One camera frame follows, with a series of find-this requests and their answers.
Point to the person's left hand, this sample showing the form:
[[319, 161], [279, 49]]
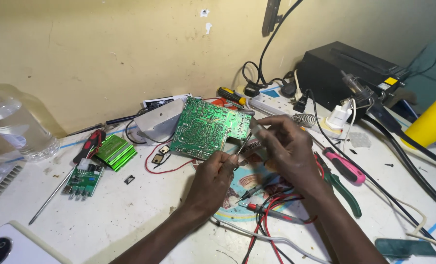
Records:
[[208, 185]]

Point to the person's right hand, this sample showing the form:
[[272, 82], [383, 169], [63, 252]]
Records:
[[294, 157]]

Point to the small clear component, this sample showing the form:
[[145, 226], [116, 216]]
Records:
[[256, 128]]

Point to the thin metal tweezers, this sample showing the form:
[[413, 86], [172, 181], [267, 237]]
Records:
[[244, 143]]

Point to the round colourful printed plate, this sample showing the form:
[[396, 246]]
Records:
[[245, 183]]

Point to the metal spring iron stand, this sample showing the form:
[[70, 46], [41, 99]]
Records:
[[304, 120]]

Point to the black multimeter probe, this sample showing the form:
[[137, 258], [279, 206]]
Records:
[[252, 191]]

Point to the large green circuit board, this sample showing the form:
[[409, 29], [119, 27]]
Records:
[[205, 128]]

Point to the black transistor with metal tab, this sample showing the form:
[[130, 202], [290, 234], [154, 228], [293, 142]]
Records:
[[157, 158], [164, 149]]

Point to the red multimeter probe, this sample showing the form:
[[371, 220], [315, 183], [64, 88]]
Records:
[[276, 213]]

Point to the white power strip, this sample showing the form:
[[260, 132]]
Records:
[[276, 101]]

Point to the white usb charger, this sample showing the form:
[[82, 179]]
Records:
[[339, 116]]

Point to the black round plug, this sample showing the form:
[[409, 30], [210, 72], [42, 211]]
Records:
[[288, 88]]

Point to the small black chip component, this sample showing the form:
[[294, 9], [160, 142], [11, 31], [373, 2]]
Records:
[[129, 179]]

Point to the black mains plug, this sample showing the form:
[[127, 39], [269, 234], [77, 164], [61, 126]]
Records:
[[252, 89]]

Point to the grey aluminium heat sink plate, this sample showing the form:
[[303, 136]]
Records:
[[159, 121]]

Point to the orange plastic tool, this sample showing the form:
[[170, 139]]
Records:
[[223, 103]]

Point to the yellow black screwdriver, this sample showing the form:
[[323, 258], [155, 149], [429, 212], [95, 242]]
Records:
[[231, 95]]

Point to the black white printed paper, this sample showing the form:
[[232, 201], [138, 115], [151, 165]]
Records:
[[163, 101]]

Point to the black hot air gun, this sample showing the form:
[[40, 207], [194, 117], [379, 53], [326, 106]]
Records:
[[379, 110]]

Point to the black box battery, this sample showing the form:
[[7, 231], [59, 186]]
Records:
[[344, 73]]

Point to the green finned heat sink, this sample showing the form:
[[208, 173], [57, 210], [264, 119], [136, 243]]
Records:
[[116, 152]]

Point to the small green circuit board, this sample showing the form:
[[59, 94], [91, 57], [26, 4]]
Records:
[[82, 179]]

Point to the long red black screwdriver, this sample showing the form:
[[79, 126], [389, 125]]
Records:
[[88, 146]]

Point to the yellow plastic container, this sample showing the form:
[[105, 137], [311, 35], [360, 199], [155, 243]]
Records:
[[432, 121]]

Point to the teal flat plastic piece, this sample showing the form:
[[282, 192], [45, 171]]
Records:
[[404, 248]]

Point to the white device with black circle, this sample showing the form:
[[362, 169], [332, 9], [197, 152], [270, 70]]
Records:
[[16, 245]]

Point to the clear plastic water bottle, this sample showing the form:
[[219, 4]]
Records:
[[14, 124]]

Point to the black wall bracket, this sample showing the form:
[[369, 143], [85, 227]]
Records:
[[271, 16]]

